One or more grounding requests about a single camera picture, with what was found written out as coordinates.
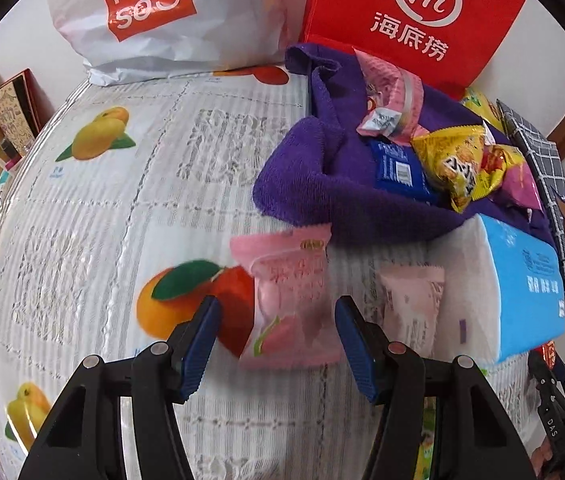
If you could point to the pale pink snack packet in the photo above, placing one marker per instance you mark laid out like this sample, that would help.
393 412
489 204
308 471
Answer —
412 305

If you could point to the yellow snack packet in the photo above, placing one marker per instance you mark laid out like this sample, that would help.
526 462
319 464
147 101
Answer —
452 165

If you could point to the red bag with white logo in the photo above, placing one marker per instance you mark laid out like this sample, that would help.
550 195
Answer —
352 0

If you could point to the white plastic bag red label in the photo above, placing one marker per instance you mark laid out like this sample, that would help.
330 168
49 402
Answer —
212 35

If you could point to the purple towel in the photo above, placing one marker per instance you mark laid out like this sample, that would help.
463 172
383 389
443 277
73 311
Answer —
332 170

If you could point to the blue tissue pack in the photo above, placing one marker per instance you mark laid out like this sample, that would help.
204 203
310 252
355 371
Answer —
512 285

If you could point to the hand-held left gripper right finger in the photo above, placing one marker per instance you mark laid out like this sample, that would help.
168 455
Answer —
360 350

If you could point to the pink snack packet silver seam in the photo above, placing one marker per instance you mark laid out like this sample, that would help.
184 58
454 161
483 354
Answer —
392 95

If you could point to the pink peach snack packet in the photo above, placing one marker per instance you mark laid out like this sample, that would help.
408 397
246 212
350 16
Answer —
292 300

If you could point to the blue snack packet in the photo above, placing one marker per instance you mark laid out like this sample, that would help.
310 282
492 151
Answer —
397 170

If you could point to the yellow green snack bag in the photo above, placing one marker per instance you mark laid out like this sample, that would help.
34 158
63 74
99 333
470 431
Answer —
482 110

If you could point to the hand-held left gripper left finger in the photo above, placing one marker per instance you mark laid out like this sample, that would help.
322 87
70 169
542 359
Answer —
197 355

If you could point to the red snack packet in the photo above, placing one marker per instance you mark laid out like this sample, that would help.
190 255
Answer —
548 355

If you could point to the fruit print tablecloth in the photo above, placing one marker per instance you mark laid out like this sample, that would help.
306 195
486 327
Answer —
162 200

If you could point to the grey grid pattern box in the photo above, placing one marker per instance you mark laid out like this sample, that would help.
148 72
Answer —
557 195

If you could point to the brown patterned box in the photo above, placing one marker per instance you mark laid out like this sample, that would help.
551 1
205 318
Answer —
15 115

